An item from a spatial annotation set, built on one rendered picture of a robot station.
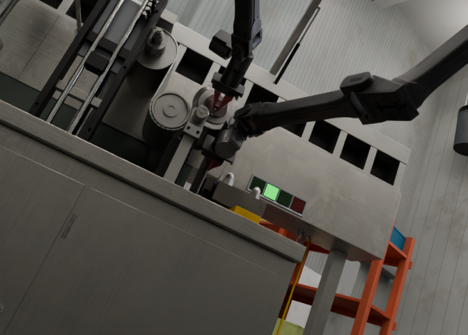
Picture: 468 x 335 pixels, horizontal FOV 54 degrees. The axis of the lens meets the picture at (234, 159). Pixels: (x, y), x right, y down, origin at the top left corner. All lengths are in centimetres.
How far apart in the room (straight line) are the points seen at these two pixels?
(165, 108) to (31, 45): 64
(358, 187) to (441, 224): 628
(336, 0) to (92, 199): 664
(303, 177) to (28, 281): 115
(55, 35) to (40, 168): 87
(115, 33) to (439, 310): 689
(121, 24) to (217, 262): 73
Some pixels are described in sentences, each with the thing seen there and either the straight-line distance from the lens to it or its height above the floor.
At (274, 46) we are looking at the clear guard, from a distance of 194.
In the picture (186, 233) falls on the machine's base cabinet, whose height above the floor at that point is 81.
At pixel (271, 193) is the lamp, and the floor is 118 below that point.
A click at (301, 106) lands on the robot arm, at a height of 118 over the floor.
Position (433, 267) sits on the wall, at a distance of 796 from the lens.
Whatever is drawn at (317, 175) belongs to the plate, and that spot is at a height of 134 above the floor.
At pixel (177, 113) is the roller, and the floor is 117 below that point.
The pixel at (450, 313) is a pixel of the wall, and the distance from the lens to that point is 764.
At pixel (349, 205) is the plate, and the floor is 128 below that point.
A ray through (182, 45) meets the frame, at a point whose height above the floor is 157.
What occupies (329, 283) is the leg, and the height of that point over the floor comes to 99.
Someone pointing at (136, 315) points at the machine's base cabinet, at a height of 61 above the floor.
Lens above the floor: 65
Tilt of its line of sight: 19 degrees up
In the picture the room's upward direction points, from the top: 23 degrees clockwise
